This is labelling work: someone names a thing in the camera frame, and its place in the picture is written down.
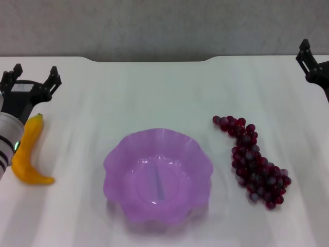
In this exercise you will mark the yellow banana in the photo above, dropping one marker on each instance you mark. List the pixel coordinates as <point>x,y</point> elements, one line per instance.
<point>28,144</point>

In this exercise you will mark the dark red grape bunch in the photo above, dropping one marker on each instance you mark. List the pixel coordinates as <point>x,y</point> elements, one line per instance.
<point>252,164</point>

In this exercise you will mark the purple scalloped plastic bowl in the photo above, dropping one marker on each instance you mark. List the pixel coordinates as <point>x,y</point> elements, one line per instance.
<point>154,175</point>

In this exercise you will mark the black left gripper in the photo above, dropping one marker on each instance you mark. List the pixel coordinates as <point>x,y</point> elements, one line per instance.
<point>18,103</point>

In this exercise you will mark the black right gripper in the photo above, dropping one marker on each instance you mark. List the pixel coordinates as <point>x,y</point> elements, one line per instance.
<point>324,77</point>

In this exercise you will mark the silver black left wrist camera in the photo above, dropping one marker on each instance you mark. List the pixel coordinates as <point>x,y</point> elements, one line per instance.
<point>1,100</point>

